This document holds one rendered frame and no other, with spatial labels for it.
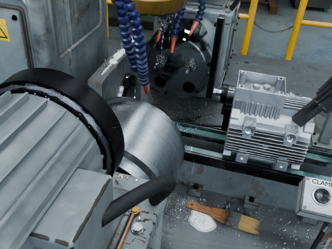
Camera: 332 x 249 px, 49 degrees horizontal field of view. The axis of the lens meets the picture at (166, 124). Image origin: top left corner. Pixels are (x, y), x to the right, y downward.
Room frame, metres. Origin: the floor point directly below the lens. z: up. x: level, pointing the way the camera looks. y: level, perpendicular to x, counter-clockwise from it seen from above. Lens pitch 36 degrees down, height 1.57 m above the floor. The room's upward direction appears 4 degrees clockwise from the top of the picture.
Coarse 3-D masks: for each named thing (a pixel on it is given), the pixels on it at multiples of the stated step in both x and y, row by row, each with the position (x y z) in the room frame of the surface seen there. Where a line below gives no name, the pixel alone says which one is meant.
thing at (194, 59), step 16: (192, 16) 1.20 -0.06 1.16; (208, 32) 1.14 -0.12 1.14; (176, 48) 1.07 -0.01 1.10; (192, 48) 1.06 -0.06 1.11; (208, 48) 1.05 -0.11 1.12; (160, 64) 1.04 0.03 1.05; (176, 64) 1.07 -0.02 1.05; (192, 64) 1.03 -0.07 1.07; (208, 64) 1.04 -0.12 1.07; (160, 80) 1.07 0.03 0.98; (176, 80) 1.07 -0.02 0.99; (192, 80) 1.05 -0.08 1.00; (176, 96) 1.07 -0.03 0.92; (192, 96) 1.06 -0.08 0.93
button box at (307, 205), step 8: (304, 184) 0.53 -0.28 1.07; (312, 184) 0.53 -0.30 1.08; (320, 184) 0.52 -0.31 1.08; (328, 184) 0.52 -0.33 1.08; (304, 192) 0.51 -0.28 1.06; (312, 192) 0.51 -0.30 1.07; (304, 200) 0.50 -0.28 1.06; (312, 200) 0.50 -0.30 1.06; (296, 208) 0.51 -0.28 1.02; (304, 208) 0.48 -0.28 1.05; (312, 208) 0.48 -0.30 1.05; (320, 208) 0.48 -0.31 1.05; (328, 208) 0.48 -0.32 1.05; (312, 216) 0.49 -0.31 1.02; (320, 216) 0.48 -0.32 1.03; (328, 216) 0.47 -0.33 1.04
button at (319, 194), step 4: (320, 188) 0.51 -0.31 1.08; (316, 192) 0.51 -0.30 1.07; (320, 192) 0.51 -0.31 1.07; (324, 192) 0.51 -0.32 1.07; (328, 192) 0.51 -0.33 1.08; (316, 196) 0.50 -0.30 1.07; (320, 196) 0.50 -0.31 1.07; (324, 196) 0.50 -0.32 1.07; (328, 196) 0.50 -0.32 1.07; (316, 200) 0.50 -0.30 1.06; (320, 200) 0.49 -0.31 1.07; (324, 200) 0.49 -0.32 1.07; (328, 200) 0.49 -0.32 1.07
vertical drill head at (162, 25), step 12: (132, 0) 0.79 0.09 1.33; (144, 0) 0.78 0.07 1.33; (156, 0) 0.79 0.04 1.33; (168, 0) 0.80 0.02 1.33; (180, 0) 0.83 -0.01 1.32; (144, 12) 0.79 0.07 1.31; (156, 12) 0.79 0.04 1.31; (168, 12) 0.80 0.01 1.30; (168, 24) 0.90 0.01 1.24; (168, 36) 0.90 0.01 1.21
